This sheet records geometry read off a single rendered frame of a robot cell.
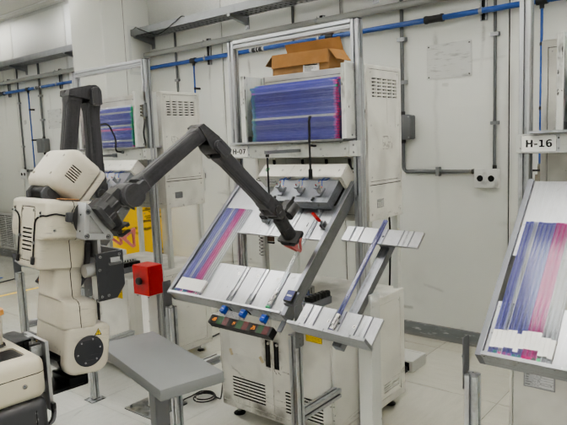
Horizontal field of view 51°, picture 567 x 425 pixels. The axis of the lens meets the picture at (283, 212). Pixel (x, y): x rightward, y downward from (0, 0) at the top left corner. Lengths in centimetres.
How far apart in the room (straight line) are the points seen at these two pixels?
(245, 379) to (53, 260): 136
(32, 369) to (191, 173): 226
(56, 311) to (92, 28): 400
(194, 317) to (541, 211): 246
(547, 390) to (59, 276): 166
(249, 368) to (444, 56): 231
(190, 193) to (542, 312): 248
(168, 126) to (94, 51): 214
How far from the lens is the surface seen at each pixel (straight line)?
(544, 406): 228
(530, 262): 208
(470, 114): 395
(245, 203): 292
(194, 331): 400
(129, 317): 365
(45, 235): 195
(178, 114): 380
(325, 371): 269
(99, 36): 567
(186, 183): 382
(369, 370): 228
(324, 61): 308
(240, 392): 309
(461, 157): 397
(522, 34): 235
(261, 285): 248
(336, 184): 260
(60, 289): 206
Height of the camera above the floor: 139
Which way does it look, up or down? 7 degrees down
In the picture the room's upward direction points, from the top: 2 degrees counter-clockwise
